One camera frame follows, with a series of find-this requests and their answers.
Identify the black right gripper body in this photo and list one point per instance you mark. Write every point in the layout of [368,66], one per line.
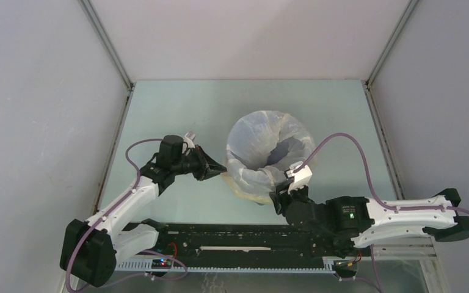
[299,195]

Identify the light blue slotted cable duct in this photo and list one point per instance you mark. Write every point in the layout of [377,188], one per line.
[157,265]

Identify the left corner aluminium post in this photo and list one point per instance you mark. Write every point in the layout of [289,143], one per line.
[104,38]

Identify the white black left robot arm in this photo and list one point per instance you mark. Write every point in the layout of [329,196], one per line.
[92,248]

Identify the aluminium frame rail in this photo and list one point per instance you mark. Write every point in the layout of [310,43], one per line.
[405,249]

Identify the translucent yellowish trash bag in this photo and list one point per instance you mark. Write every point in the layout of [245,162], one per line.
[261,147]

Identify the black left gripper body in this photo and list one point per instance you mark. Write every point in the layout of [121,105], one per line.
[196,165]

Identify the right corner aluminium post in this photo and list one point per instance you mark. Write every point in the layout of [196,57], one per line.
[392,40]

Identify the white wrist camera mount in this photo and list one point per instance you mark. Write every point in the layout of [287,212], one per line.
[298,175]
[188,142]

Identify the corner aluminium post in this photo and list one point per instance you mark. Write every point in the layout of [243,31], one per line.
[392,40]
[104,38]

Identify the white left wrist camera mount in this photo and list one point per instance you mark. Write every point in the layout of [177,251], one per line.
[188,142]

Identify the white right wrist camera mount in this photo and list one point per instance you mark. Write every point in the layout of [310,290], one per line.
[298,175]

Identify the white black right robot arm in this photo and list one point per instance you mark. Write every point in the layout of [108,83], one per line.
[346,224]

